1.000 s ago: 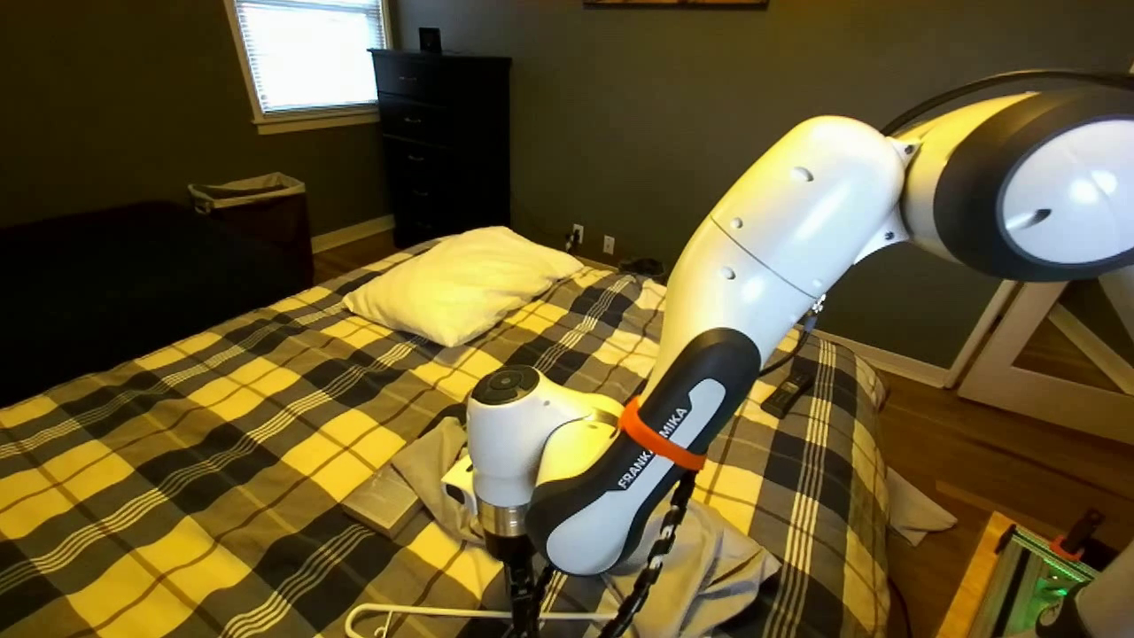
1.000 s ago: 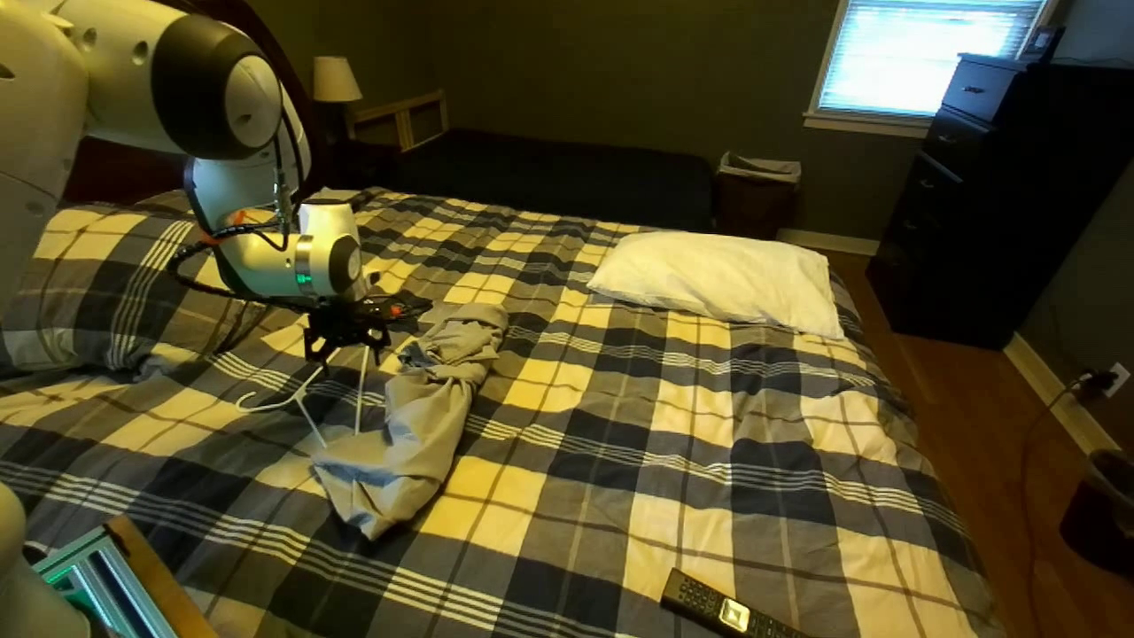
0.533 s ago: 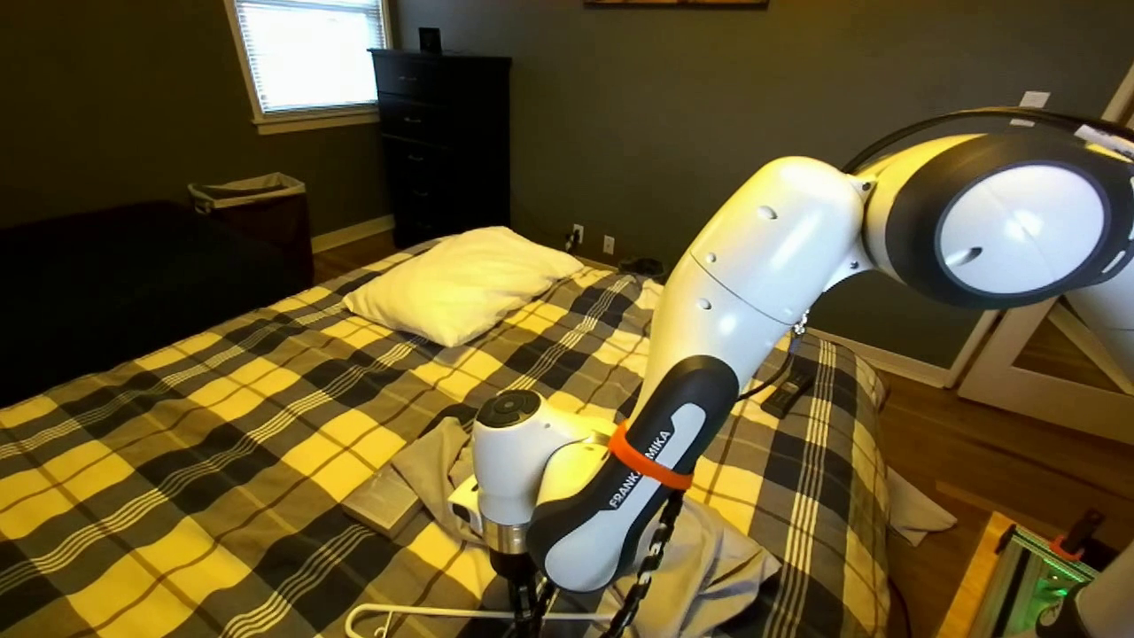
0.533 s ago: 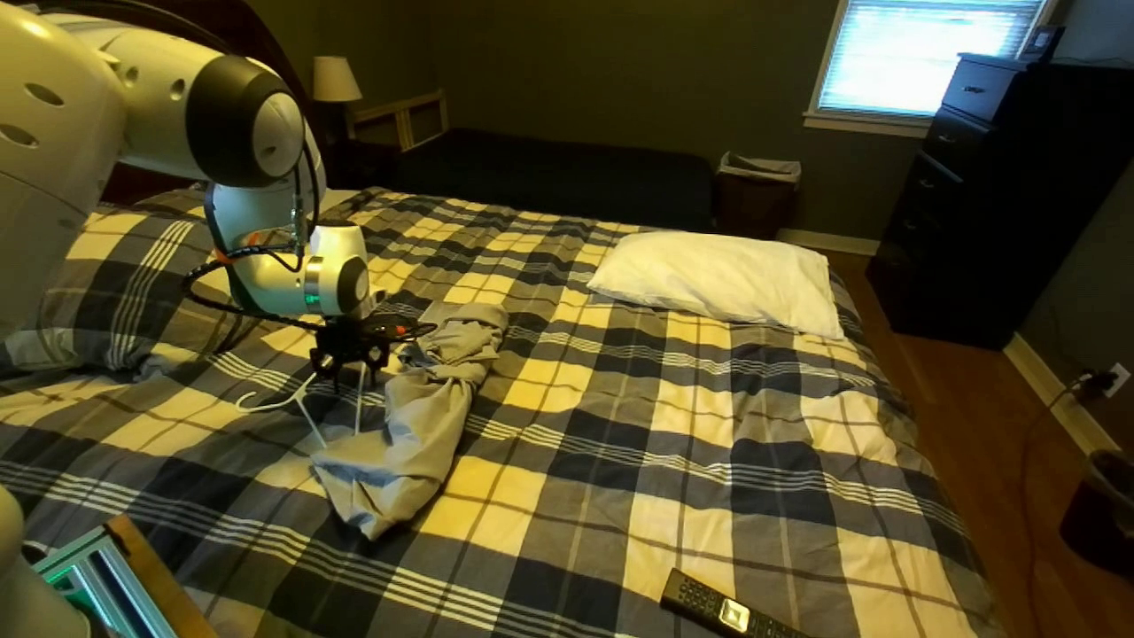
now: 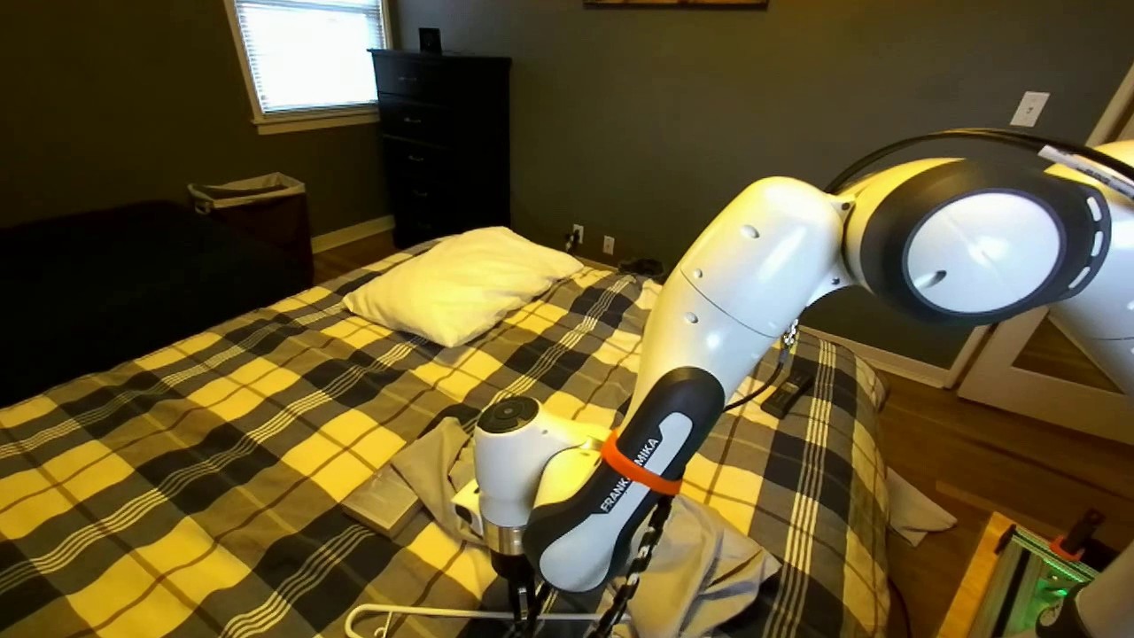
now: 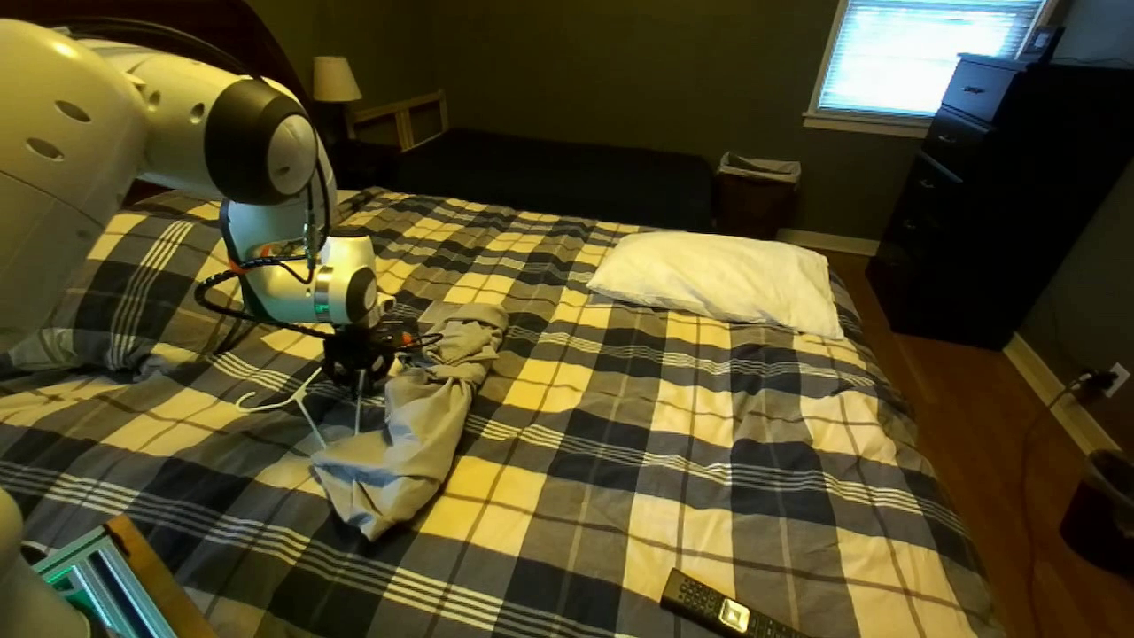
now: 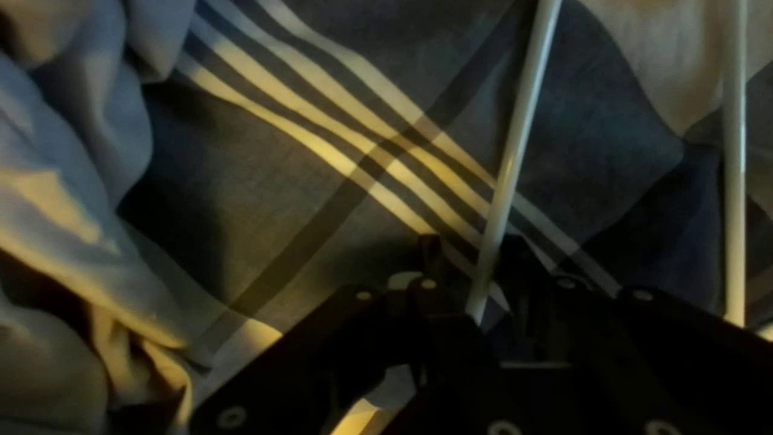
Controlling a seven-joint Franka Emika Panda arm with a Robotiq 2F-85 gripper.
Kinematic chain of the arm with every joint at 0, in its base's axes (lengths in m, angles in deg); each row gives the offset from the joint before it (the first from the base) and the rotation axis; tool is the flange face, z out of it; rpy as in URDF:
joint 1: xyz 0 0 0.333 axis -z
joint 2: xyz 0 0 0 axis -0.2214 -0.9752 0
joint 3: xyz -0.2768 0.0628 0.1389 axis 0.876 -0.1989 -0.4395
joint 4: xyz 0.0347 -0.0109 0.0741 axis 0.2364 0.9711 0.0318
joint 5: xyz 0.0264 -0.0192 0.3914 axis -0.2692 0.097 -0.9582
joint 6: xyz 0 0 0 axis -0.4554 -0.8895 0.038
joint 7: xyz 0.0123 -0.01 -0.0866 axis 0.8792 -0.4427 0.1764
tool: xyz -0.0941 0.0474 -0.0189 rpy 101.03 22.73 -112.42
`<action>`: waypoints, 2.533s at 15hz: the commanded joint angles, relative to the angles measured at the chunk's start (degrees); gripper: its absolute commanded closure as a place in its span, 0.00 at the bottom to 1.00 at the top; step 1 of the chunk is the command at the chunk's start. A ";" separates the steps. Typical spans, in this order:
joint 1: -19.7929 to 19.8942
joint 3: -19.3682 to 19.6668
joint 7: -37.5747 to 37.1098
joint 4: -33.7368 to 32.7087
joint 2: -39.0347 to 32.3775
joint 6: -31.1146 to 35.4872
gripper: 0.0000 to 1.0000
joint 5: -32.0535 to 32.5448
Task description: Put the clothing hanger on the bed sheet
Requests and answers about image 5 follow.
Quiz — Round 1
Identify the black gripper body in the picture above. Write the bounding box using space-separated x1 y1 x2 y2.
488 548 563 638

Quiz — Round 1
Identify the white plastic clothing hanger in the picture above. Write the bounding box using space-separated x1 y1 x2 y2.
344 598 635 638

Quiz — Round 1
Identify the plaid yellow bed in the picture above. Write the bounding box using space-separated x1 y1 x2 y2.
0 225 898 638

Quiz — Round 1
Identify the white cloth beside bed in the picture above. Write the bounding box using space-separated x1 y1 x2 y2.
884 465 962 548

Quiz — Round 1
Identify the grey crumpled garment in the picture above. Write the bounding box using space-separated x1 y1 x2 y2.
341 416 784 638

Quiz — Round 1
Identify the white pillow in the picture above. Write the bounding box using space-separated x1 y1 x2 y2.
341 224 589 351

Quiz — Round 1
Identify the black remote control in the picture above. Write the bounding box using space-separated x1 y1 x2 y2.
759 361 823 419

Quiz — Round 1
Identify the dark laundry hamper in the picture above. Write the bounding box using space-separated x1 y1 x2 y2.
186 171 315 286

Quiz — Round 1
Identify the black tall dresser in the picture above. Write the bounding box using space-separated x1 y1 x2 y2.
369 45 515 253

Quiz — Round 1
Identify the green metal stand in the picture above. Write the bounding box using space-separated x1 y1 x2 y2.
968 517 1105 638

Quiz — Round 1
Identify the grey box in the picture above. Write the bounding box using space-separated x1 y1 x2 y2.
1072 546 1134 638

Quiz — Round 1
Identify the bright window with white frame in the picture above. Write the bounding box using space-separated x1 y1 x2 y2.
225 0 398 136

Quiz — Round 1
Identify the white light switch plate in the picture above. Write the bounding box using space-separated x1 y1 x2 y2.
1012 87 1053 130

